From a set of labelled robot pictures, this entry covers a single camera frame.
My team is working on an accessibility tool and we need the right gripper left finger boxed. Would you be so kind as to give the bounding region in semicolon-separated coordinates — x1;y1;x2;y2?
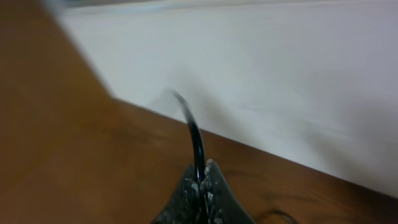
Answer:
151;165;201;224

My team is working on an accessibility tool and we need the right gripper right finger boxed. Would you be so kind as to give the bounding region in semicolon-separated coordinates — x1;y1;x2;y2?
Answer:
201;159;254;224

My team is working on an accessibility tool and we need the brown cardboard panel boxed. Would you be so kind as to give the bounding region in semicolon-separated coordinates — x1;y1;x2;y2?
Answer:
1;1;111;191

